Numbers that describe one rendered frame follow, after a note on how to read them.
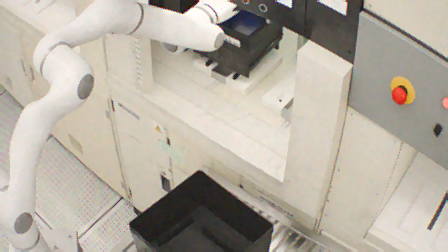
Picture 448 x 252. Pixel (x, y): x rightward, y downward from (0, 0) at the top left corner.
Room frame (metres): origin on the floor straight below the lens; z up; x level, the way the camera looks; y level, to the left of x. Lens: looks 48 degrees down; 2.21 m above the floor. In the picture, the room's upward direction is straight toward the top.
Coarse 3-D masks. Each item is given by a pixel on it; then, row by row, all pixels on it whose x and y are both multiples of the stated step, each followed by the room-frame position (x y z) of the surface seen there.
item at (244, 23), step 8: (232, 16) 1.49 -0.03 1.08; (240, 16) 1.47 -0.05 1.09; (248, 16) 1.45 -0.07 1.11; (224, 24) 1.51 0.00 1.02; (232, 24) 1.49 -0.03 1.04; (240, 24) 1.47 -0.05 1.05; (248, 24) 1.45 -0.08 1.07; (256, 24) 1.44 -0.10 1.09; (240, 32) 1.47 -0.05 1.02; (248, 32) 1.46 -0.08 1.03
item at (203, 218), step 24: (168, 192) 0.92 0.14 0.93; (192, 192) 0.98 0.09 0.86; (216, 192) 0.96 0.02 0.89; (144, 216) 0.85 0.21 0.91; (168, 216) 0.91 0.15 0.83; (192, 216) 0.95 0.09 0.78; (216, 216) 0.96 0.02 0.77; (240, 216) 0.90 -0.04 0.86; (144, 240) 0.76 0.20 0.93; (168, 240) 0.86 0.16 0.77; (192, 240) 0.87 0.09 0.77; (216, 240) 0.85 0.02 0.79; (240, 240) 0.87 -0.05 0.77; (264, 240) 0.79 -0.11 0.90
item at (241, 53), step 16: (224, 32) 1.38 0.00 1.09; (256, 32) 1.35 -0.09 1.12; (272, 32) 1.44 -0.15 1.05; (224, 48) 1.39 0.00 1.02; (240, 48) 1.35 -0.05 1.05; (256, 48) 1.37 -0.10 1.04; (272, 48) 1.45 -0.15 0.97; (208, 64) 1.43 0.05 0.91; (224, 64) 1.39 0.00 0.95; (240, 64) 1.36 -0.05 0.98; (256, 64) 1.38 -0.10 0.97
